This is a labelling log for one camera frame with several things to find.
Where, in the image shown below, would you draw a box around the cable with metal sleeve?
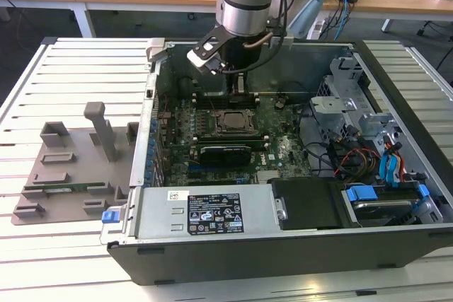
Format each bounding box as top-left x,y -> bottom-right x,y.
243,0 -> 287,49

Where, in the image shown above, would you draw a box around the silver CPU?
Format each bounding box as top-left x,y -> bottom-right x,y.
224,112 -> 249,130

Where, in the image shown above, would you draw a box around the silver chipset heatsink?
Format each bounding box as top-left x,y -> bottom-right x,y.
257,170 -> 280,185

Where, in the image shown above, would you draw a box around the black RAM slot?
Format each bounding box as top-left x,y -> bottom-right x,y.
193,130 -> 265,139
193,100 -> 260,110
193,92 -> 258,103
193,137 -> 268,146

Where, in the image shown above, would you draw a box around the blue flat wire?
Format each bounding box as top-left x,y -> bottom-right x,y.
380,142 -> 403,190

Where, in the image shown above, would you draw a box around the orange flat wire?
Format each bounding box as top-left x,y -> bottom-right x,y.
395,149 -> 406,183

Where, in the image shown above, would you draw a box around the metal drive cage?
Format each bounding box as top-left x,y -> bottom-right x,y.
309,56 -> 404,140

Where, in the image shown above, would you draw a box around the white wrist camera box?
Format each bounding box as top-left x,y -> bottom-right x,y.
186,25 -> 227,76

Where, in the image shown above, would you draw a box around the metal socket cover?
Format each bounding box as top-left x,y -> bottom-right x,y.
216,109 -> 256,133

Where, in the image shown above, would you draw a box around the green motherboard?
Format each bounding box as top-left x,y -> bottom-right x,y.
154,95 -> 312,187

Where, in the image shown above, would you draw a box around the grey parts rack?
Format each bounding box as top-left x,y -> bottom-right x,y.
10,102 -> 141,226

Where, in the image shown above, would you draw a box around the grey case latch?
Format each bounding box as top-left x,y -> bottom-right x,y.
145,38 -> 167,64

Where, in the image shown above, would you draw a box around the black office chair base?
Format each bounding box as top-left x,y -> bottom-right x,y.
416,19 -> 453,44

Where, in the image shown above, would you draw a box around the black camera cable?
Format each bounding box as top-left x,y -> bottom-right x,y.
219,0 -> 298,74

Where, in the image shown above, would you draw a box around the hard disk in blue carrier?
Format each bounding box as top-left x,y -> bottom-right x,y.
345,184 -> 431,227

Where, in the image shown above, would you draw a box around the black plastic shroud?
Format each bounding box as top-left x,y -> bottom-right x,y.
270,178 -> 358,231

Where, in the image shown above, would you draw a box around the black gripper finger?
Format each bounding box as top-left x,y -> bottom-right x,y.
228,71 -> 239,97
237,72 -> 250,100

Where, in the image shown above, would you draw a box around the CPU socket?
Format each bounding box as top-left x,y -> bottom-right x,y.
214,107 -> 258,137

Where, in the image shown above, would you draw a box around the blue hanging cable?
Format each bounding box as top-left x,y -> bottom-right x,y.
334,0 -> 350,40

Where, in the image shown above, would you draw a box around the grey power supply unit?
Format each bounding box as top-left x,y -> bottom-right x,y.
122,184 -> 280,240

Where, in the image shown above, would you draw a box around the black graphics card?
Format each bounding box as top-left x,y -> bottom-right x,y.
197,144 -> 253,168

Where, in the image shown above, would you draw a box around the yellow red power wires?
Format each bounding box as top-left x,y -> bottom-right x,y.
336,148 -> 379,179

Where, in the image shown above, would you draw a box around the black PC case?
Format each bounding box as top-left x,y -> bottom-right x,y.
100,38 -> 453,286

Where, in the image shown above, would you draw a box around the black wire loop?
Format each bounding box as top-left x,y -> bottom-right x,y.
297,103 -> 337,175

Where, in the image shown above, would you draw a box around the white power strip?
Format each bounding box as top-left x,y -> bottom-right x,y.
306,18 -> 326,40

